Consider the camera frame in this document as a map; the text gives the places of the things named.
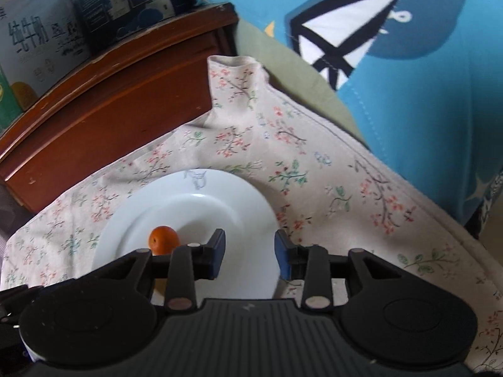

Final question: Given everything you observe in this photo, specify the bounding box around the blue printed blanket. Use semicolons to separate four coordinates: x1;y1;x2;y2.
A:
195;0;503;240

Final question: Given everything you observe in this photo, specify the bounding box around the white plate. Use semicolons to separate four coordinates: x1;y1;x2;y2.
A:
91;169;280;301

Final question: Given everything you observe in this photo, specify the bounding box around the green and white carton box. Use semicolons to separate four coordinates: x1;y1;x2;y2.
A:
0;0;93;132

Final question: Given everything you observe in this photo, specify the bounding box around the floral cloth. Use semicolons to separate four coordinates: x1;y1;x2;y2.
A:
0;55;503;374

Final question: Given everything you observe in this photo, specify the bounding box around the grey-green bed sheet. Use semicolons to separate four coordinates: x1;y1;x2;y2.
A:
232;19;370;150

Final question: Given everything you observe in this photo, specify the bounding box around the dark blue carton box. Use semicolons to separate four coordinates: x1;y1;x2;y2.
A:
65;0;196;53

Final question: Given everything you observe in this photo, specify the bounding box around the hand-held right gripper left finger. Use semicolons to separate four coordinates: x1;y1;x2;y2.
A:
90;228;227;312

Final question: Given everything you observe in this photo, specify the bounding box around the brown wooden nightstand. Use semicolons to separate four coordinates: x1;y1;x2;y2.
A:
0;2;238;215

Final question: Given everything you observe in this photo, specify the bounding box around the small orange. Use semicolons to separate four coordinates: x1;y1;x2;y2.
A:
148;225;180;256

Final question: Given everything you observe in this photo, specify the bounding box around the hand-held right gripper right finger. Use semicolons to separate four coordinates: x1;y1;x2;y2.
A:
274;228;409;311

